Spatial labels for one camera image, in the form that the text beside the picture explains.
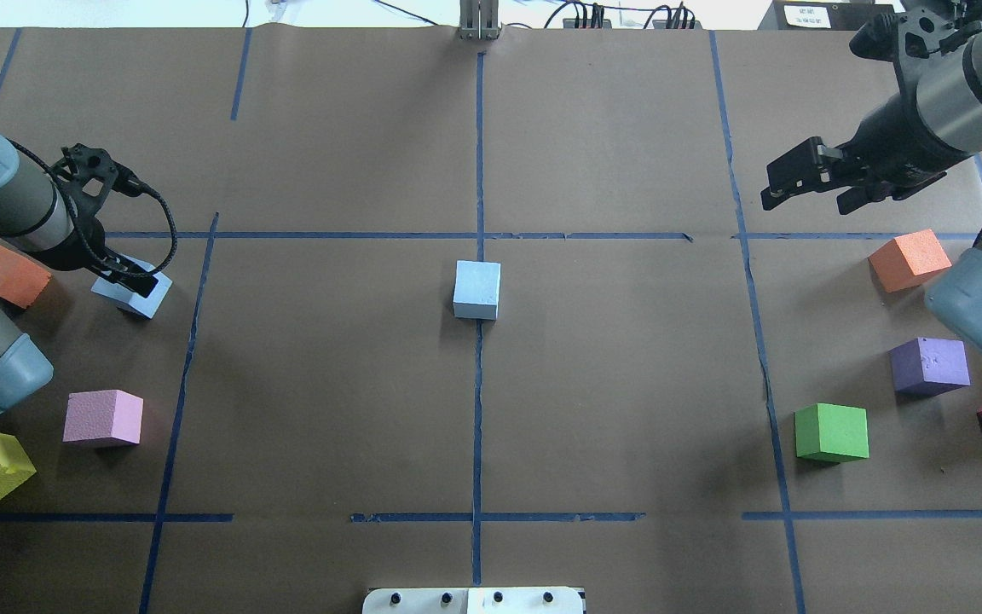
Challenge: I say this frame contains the orange foam block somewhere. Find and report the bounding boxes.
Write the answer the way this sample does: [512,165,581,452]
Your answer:
[868,229,952,294]
[0,244,52,310]

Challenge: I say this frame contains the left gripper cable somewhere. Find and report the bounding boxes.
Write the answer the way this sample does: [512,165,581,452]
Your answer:
[9,141,178,275]

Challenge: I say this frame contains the black box device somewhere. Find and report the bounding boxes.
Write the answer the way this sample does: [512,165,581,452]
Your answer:
[756,1,903,32]

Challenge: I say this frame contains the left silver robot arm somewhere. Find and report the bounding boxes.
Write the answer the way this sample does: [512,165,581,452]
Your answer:
[0,135,171,415]

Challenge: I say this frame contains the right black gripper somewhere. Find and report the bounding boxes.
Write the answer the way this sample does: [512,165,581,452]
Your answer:
[760,87,960,215]

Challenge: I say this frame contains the right purple foam block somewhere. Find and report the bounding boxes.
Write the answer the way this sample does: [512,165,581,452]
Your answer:
[887,337,971,397]

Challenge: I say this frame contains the right orange foam block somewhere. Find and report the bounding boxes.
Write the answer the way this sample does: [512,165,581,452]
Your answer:
[868,229,952,294]

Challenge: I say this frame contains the aluminium frame post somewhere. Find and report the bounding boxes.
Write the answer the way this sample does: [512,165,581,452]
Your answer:
[457,0,501,40]

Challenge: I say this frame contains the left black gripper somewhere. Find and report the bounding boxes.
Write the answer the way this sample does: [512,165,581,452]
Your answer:
[26,218,159,297]

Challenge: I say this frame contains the green foam block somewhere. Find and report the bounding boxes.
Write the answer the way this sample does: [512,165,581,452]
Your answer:
[794,403,870,463]

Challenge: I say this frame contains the pink foam block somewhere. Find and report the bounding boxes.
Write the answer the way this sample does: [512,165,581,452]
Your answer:
[61,390,144,448]

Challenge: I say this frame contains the white pedestal column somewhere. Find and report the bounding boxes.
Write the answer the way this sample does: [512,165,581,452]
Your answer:
[361,586,587,613]

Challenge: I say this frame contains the left orange foam block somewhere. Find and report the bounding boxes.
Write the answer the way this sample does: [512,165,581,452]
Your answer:
[0,244,52,310]

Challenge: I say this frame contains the light blue block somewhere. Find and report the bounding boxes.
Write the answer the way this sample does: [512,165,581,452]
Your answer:
[90,272,172,319]
[453,260,501,320]

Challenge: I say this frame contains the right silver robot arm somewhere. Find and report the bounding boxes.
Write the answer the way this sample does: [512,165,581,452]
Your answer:
[760,1,982,353]

